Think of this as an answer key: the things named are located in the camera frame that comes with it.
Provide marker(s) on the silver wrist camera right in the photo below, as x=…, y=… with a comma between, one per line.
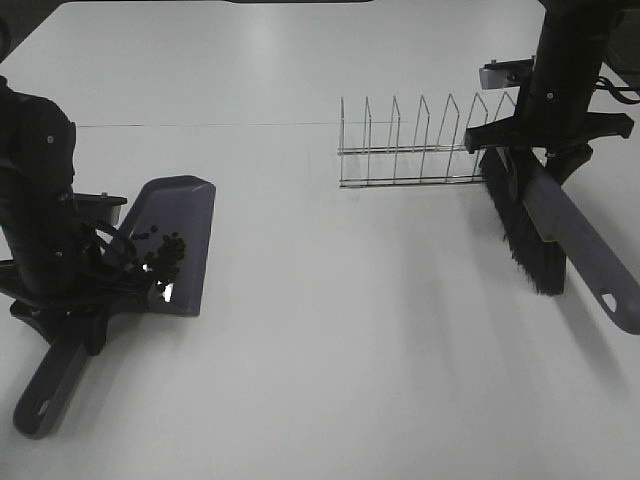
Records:
x=500, y=75

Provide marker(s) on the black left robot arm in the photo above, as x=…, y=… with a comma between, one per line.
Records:
x=70, y=267

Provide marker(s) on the chrome wire dish rack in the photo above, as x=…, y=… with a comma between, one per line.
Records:
x=423, y=149

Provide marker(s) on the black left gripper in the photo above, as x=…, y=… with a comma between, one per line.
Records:
x=83, y=308

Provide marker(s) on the purple hand brush black bristles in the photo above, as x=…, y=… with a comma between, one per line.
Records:
x=544, y=230

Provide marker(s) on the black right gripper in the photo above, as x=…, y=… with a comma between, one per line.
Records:
x=560, y=164

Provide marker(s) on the pile of coffee beans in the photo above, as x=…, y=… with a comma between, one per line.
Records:
x=163, y=263

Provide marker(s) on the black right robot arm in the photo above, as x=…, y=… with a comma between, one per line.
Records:
x=555, y=89

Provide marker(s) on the purple plastic dustpan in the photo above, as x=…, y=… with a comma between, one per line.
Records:
x=181, y=203

